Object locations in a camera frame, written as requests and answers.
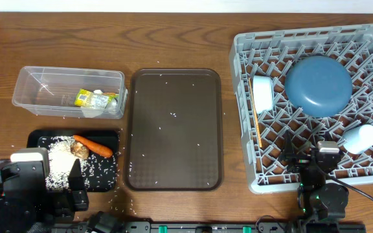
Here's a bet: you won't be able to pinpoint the pile of white rice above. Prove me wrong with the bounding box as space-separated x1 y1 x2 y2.
45 138 87 191

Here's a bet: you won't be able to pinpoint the brown food scrap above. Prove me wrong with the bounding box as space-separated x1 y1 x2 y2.
70 141 89 160

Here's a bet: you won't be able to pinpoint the orange carrot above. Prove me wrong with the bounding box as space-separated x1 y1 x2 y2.
73 135 113 158

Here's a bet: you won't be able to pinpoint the light blue plastic cup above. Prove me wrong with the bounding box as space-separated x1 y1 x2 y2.
343 124 373 154

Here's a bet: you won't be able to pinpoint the light blue rice bowl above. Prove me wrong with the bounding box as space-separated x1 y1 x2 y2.
252 76 274 114

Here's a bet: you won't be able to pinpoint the dark blue plate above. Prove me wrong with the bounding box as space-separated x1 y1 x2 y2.
284 56 353 118

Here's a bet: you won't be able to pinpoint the white paper napkin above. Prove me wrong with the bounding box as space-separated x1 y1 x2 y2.
77 89 119 118

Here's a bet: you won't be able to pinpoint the yellow snack wrapper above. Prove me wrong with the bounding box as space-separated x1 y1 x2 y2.
74 89 119 109

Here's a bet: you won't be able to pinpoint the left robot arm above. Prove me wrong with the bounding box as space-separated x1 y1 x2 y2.
0 159 89 232

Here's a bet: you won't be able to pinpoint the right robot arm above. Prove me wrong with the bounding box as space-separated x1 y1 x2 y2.
278 132 349 232

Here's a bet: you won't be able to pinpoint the black waste tray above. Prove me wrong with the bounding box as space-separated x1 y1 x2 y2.
27 129 119 192

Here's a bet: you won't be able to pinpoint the wooden chopstick in rack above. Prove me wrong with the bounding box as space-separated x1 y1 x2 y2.
248 78 263 149

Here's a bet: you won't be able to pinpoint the clear plastic waste bin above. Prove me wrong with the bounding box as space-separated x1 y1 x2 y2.
12 66 128 119

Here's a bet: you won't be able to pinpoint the grey plastic dishwasher rack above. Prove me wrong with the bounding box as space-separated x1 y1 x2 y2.
229 24 373 194

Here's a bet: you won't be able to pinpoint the dark brown serving tray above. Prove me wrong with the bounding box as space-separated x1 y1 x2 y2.
124 69 223 192

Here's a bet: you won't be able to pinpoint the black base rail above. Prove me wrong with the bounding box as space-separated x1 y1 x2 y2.
50 212 367 233

